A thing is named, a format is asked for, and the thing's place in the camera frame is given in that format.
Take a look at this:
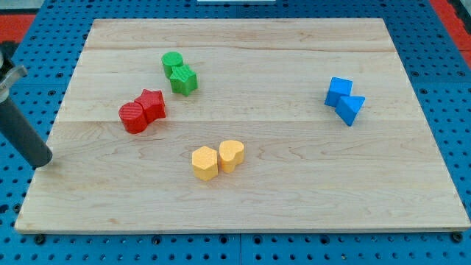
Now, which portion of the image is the red cylinder block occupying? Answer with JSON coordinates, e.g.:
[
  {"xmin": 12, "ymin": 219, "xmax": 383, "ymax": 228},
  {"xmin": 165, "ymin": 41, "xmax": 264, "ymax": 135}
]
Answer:
[{"xmin": 118, "ymin": 102, "xmax": 148, "ymax": 134}]

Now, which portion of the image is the wooden board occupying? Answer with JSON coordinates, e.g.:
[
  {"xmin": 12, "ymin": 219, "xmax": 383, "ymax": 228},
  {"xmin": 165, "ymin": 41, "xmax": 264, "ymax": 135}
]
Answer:
[{"xmin": 15, "ymin": 18, "xmax": 470, "ymax": 235}]

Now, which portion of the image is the yellow heart block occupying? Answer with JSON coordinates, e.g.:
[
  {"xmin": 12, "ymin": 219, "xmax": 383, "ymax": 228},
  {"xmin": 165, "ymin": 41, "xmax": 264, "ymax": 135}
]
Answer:
[{"xmin": 219, "ymin": 140, "xmax": 245, "ymax": 173}]

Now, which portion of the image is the yellow hexagon block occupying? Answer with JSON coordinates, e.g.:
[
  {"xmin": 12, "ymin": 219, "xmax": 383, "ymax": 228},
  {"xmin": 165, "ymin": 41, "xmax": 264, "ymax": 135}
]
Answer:
[{"xmin": 191, "ymin": 146, "xmax": 219, "ymax": 181}]

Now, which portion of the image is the green star block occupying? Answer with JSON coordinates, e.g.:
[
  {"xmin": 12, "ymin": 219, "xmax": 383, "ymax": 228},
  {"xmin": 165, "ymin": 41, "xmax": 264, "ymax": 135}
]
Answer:
[{"xmin": 170, "ymin": 64, "xmax": 198, "ymax": 96}]

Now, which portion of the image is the red star block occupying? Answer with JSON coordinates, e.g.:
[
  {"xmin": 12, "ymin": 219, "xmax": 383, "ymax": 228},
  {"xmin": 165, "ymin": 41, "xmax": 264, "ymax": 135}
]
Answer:
[{"xmin": 134, "ymin": 89, "xmax": 166, "ymax": 124}]

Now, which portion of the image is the green cylinder block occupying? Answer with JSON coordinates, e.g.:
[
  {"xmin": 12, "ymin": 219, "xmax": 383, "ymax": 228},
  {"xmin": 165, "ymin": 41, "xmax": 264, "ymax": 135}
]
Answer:
[{"xmin": 161, "ymin": 52, "xmax": 183, "ymax": 79}]

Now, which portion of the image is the blue cube block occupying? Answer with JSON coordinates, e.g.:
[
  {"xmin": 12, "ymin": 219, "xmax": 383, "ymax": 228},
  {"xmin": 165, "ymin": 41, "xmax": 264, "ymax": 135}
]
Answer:
[{"xmin": 325, "ymin": 77, "xmax": 353, "ymax": 107}]

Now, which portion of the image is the blue triangle block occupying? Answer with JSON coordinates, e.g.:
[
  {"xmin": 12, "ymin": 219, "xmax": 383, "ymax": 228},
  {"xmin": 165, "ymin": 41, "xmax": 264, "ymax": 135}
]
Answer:
[{"xmin": 335, "ymin": 96, "xmax": 366, "ymax": 127}]

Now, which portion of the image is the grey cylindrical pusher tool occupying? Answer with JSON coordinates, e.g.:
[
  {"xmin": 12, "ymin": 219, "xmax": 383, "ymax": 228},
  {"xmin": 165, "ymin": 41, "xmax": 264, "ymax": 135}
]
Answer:
[{"xmin": 1, "ymin": 96, "xmax": 53, "ymax": 168}]

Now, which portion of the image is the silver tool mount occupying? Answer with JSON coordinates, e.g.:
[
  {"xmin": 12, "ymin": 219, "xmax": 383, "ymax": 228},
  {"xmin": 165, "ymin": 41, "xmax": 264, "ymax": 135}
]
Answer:
[{"xmin": 1, "ymin": 50, "xmax": 28, "ymax": 102}]

